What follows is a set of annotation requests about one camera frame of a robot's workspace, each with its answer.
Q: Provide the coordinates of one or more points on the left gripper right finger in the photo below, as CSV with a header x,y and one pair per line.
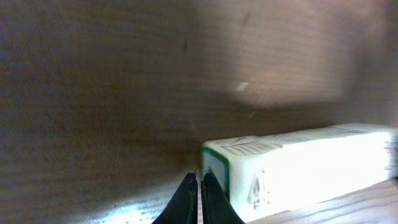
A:
x,y
216,208

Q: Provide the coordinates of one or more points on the plain wooden block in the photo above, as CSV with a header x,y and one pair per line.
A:
x,y
352,161
390,145
242,167

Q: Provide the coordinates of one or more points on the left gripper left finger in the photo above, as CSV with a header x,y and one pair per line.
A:
x,y
183,206

